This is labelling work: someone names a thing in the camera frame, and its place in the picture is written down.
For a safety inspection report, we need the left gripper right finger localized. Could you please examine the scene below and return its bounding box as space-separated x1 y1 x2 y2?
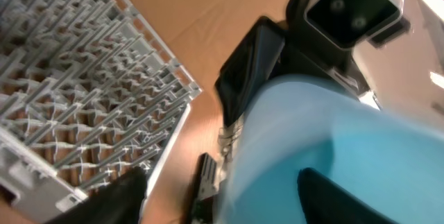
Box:
297 168 395 224

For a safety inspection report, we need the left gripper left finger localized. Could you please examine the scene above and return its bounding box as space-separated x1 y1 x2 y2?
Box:
46 166 148 224

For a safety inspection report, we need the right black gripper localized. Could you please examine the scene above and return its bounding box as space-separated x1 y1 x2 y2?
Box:
214 0 370 127

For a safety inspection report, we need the light blue cup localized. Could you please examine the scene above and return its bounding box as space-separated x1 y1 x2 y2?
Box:
216 76 443 223

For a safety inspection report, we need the grey dishwasher rack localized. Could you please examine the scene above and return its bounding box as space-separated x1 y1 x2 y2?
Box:
1 0 200 223

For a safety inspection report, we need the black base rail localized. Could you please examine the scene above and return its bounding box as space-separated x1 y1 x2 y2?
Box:
185 153 219 224

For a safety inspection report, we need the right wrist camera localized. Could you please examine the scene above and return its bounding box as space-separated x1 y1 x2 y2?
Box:
305 0 404 50

